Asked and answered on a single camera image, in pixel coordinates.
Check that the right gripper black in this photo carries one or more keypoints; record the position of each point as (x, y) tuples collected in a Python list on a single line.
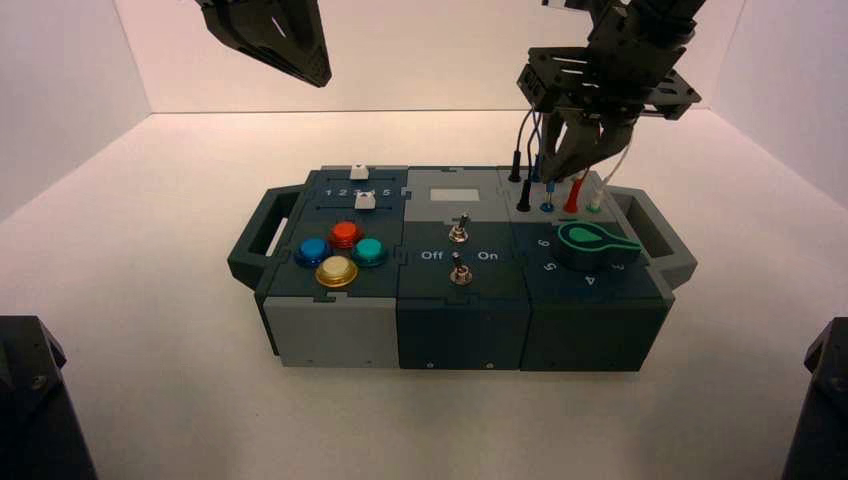
[(629, 66)]

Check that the yellow push button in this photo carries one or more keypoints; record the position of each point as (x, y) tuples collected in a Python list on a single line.
[(336, 270)]

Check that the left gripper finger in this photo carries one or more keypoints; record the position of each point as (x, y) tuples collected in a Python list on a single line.
[(252, 33), (308, 40)]

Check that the metal toggle switch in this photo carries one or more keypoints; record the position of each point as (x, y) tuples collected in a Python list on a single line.
[(456, 233), (460, 275)]

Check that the green banana socket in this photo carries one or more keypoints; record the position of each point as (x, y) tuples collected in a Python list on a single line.
[(594, 210)]

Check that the small grey display screen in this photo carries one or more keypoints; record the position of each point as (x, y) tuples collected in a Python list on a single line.
[(454, 195)]

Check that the blue push button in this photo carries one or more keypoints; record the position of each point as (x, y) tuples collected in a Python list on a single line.
[(312, 250)]

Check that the blue banana socket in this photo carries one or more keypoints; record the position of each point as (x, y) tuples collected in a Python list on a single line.
[(547, 208)]

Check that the red push button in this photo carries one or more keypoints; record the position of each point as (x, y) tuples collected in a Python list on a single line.
[(344, 233)]

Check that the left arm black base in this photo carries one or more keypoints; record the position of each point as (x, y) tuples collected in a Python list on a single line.
[(33, 411)]

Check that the teal push button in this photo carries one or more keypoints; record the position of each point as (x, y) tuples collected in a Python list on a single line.
[(369, 250)]

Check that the dark teal grey control box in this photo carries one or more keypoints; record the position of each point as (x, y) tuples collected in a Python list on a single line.
[(464, 331)]

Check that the green rotary knob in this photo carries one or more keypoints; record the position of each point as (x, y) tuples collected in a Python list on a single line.
[(583, 255)]

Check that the white slider knob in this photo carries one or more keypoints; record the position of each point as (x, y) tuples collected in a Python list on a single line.
[(358, 172), (364, 201)]

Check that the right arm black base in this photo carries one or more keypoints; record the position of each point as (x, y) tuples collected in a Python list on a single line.
[(821, 411)]

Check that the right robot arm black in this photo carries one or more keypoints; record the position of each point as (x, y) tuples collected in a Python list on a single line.
[(682, 8)]

